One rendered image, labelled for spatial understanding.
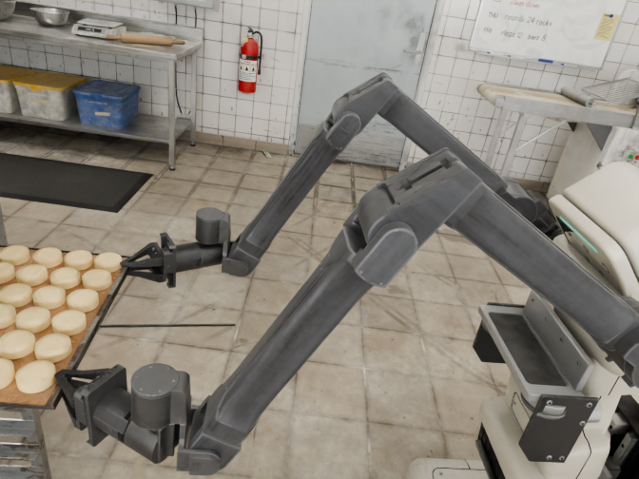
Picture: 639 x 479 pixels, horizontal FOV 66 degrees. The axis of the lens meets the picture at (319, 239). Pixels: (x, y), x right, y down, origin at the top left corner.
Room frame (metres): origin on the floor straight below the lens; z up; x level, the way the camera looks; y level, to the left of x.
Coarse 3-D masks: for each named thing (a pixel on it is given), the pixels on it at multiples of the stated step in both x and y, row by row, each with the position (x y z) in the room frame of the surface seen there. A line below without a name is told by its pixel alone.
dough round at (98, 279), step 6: (90, 270) 0.76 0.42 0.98; (96, 270) 0.76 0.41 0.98; (102, 270) 0.77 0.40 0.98; (84, 276) 0.74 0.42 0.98; (90, 276) 0.74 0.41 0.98; (96, 276) 0.74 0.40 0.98; (102, 276) 0.75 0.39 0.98; (108, 276) 0.75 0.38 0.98; (84, 282) 0.73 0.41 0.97; (90, 282) 0.72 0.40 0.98; (96, 282) 0.73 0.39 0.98; (102, 282) 0.73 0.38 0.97; (108, 282) 0.74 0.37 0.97; (90, 288) 0.72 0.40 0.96; (96, 288) 0.72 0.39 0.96; (102, 288) 0.73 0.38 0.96
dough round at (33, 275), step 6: (30, 264) 0.75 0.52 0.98; (36, 264) 0.75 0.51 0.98; (18, 270) 0.73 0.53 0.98; (24, 270) 0.73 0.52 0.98; (30, 270) 0.73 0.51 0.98; (36, 270) 0.73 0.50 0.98; (42, 270) 0.74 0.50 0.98; (18, 276) 0.71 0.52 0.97; (24, 276) 0.71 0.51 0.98; (30, 276) 0.72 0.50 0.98; (36, 276) 0.72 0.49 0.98; (42, 276) 0.72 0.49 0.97; (18, 282) 0.71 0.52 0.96; (24, 282) 0.71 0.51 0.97; (30, 282) 0.71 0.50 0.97; (36, 282) 0.71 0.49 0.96; (42, 282) 0.72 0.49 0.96
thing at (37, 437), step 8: (0, 208) 0.86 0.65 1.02; (0, 216) 0.86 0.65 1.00; (0, 224) 0.85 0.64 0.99; (0, 232) 0.85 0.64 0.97; (0, 240) 0.84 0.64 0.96; (24, 416) 0.83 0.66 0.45; (32, 416) 0.83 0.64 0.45; (40, 424) 0.86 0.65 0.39; (40, 432) 0.85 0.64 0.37; (32, 440) 0.83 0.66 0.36; (40, 440) 0.84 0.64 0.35; (40, 448) 0.84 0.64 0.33; (40, 456) 0.83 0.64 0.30; (32, 464) 0.83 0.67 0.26; (40, 464) 0.83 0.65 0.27; (48, 464) 0.86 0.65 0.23; (48, 472) 0.85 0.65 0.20
